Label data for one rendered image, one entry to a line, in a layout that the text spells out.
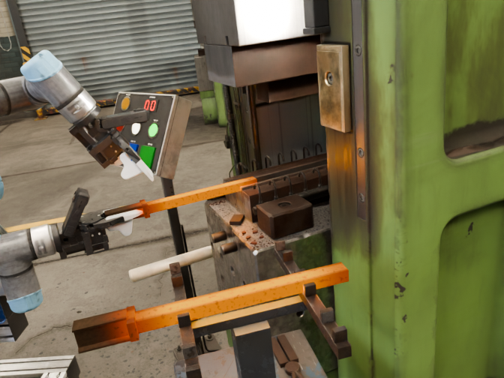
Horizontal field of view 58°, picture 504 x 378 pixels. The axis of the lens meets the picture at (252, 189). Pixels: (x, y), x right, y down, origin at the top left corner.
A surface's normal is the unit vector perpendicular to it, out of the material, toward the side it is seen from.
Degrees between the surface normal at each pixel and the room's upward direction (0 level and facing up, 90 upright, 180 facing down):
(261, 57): 90
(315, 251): 90
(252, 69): 90
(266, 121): 90
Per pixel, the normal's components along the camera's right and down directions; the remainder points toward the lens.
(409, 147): 0.40, 0.28
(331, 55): -0.91, 0.25
